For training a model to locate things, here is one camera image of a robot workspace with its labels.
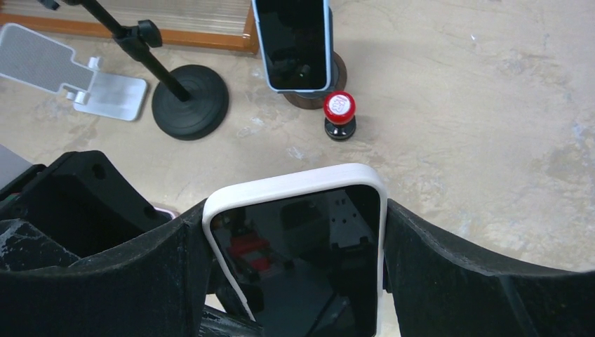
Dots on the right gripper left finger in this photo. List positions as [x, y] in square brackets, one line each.
[152, 285]

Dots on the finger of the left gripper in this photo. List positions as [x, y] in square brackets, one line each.
[83, 203]

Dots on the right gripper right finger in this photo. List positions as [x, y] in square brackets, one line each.
[444, 285]

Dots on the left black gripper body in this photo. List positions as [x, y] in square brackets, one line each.
[14, 242]

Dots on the white case smartphone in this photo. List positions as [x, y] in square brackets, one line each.
[304, 251]

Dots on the silver folding phone stand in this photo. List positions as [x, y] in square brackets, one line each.
[31, 58]

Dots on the light blue case smartphone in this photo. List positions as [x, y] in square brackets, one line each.
[295, 43]

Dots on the pink case smartphone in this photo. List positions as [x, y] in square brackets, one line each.
[167, 212]

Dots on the red cap black stamp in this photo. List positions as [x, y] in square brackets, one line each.
[340, 121]

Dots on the wooden shelf rack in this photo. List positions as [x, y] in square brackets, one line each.
[145, 32]

